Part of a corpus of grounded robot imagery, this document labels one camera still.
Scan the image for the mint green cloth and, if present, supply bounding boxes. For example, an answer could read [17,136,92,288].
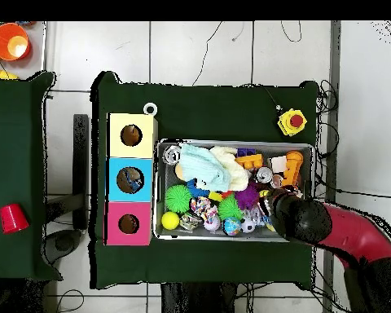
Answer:
[177,143,232,193]

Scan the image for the clear plastic bottle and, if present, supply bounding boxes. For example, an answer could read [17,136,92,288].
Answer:
[244,206,266,227]

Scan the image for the wooden three-hole box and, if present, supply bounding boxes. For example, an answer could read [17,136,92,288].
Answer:
[103,112,159,246]

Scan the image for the green spiky ball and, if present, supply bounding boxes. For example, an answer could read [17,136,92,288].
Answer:
[217,194,244,222]
[164,184,192,214]

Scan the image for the cream knitted cloth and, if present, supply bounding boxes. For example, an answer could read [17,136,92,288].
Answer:
[209,145,250,192]

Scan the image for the yellow ball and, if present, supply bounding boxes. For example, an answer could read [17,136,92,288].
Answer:
[160,210,181,230]

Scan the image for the purple spiky ball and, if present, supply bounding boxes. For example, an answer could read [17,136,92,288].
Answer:
[234,182,261,211]

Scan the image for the dark green table cloth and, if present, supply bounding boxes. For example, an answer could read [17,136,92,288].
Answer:
[90,71,319,290]
[0,71,63,282]

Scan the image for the blue globe ball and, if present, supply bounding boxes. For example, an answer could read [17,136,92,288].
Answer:
[222,216,243,236]

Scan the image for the long orange toy brick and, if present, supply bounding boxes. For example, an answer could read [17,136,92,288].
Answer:
[281,150,305,188]

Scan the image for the yellow emergency stop button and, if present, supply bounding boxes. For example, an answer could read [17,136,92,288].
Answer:
[277,108,308,137]

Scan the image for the black stand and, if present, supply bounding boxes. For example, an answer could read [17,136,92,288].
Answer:
[45,113,90,265]

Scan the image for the red plastic cup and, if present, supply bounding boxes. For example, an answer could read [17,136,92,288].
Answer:
[0,203,30,235]

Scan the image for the orange plastic cup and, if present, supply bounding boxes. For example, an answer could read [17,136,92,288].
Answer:
[0,22,31,62]

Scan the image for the multicolour rope toy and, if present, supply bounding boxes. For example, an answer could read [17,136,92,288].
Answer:
[188,196,219,224]

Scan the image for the wire mesh bin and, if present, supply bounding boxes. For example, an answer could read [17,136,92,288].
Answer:
[152,139,315,243]

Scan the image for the black cable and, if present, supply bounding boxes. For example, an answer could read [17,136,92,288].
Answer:
[315,175,391,199]
[280,20,303,43]
[191,20,224,86]
[244,83,283,112]
[55,289,86,313]

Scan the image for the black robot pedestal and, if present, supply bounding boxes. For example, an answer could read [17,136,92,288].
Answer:
[160,281,239,313]

